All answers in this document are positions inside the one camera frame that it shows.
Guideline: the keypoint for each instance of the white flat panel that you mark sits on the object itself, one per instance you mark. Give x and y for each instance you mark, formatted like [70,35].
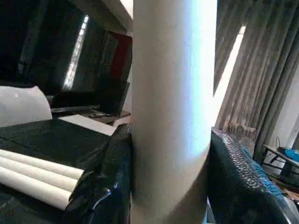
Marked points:
[23,107]

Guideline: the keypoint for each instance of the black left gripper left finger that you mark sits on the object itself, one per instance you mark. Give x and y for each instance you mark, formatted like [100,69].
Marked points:
[105,186]

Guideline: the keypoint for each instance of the grey curtain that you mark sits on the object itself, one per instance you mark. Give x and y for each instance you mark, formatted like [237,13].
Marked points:
[261,70]

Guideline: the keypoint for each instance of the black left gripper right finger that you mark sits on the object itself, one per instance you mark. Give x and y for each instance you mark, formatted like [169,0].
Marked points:
[243,186]

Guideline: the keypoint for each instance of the black work mat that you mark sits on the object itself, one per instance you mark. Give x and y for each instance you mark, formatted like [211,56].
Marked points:
[56,140]

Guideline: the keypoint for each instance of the small blue device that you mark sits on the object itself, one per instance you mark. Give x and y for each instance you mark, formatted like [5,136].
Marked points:
[290,154]

